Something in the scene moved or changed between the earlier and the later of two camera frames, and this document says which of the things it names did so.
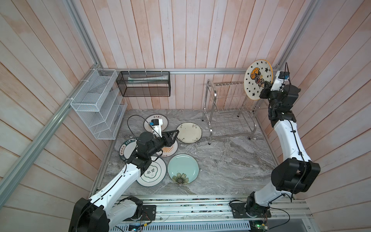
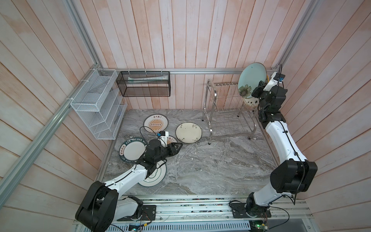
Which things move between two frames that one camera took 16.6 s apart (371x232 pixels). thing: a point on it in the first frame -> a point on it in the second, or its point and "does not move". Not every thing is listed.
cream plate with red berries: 189,132 does not move
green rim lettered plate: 127,148 does not move
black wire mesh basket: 144,83 does not move
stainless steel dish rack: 228,111 does not move
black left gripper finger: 168,132 -> 177,145
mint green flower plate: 182,168 -> 251,75
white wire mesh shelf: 101,104 does not move
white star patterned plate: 257,73 -> 252,101
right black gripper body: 266,94 does not move
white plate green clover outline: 154,174 does not move
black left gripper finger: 175,136 -> 178,149
